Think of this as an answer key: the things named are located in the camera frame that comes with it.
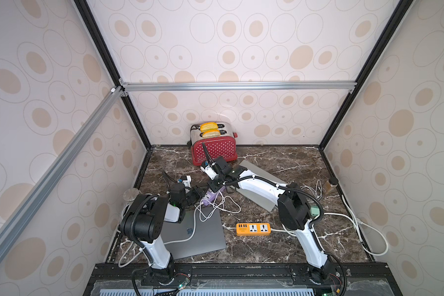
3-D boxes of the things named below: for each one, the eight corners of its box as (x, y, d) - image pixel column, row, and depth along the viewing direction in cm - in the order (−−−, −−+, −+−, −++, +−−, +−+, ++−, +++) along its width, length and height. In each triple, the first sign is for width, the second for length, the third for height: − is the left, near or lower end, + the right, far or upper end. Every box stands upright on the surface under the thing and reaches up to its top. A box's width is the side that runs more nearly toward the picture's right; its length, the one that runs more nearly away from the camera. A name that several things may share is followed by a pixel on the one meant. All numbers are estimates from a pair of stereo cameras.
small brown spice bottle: (322, 195, 100) (330, 185, 92) (319, 187, 103) (327, 177, 96) (332, 195, 100) (340, 185, 92) (328, 187, 103) (336, 177, 96)
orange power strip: (236, 235, 86) (236, 233, 83) (236, 225, 89) (236, 222, 86) (270, 235, 86) (271, 233, 83) (268, 225, 89) (270, 222, 86)
